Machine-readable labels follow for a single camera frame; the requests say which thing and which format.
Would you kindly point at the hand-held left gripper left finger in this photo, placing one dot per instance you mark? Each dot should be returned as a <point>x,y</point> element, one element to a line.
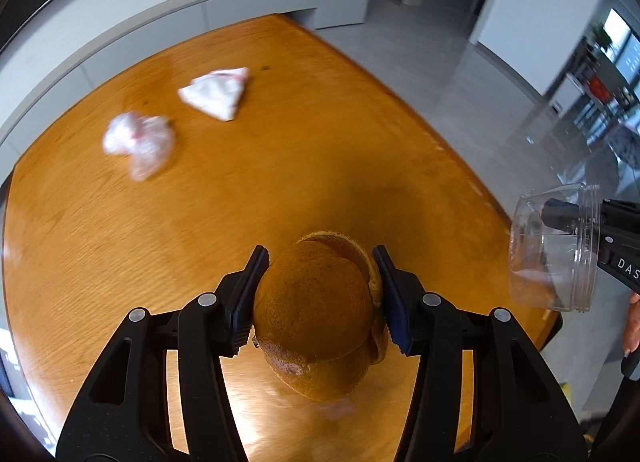
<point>247,292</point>

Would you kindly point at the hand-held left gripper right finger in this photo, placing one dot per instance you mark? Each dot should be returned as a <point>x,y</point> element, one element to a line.
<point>392,302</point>

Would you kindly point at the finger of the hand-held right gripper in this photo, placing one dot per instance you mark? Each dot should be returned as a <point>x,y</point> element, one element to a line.
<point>565,216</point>

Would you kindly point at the clear plastic jar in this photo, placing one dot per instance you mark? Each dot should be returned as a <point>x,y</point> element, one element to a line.
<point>550,262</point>

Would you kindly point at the orange peel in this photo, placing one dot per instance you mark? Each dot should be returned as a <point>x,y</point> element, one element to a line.
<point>315,312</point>

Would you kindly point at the person's right hand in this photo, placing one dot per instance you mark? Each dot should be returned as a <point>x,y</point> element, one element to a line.
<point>634,332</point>

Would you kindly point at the green potted plant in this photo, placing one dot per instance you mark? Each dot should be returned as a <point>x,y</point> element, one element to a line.
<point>601,37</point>

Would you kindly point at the crumpled clear plastic bag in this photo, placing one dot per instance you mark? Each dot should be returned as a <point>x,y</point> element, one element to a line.
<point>137,142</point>

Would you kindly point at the white folded wrapper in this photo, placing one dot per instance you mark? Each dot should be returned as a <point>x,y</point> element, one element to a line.
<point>215,92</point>

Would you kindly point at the white sideboard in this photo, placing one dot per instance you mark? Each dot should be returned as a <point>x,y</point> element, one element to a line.
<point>150,17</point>

